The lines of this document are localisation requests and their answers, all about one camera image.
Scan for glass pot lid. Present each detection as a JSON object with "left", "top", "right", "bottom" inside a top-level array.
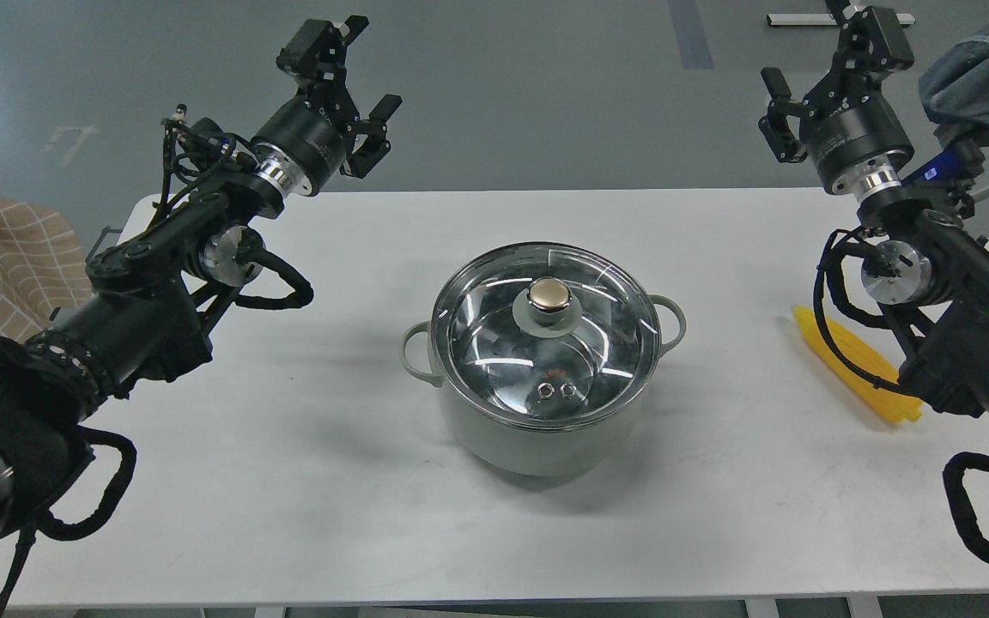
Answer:
[{"left": 428, "top": 242, "right": 688, "bottom": 431}]

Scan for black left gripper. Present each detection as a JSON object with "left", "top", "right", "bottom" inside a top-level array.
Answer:
[{"left": 252, "top": 15, "right": 402, "bottom": 198}]

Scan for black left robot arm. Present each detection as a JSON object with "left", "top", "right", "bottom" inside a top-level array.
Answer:
[{"left": 0, "top": 15, "right": 402, "bottom": 615}]

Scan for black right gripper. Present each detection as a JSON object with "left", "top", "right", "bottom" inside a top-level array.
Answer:
[{"left": 759, "top": 1, "right": 915, "bottom": 195}]

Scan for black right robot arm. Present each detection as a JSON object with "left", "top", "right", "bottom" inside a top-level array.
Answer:
[{"left": 759, "top": 1, "right": 989, "bottom": 564}]

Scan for yellow corn cob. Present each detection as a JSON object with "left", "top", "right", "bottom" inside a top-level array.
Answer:
[{"left": 792, "top": 305, "right": 923, "bottom": 425}]

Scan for white floor bar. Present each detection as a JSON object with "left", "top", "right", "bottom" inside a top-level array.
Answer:
[{"left": 766, "top": 12, "right": 917, "bottom": 28}]

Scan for beige checkered cloth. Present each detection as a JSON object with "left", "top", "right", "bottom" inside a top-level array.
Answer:
[{"left": 0, "top": 198, "right": 93, "bottom": 341}]

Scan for grey steel cooking pot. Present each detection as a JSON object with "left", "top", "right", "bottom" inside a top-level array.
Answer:
[{"left": 399, "top": 242, "right": 688, "bottom": 478}]

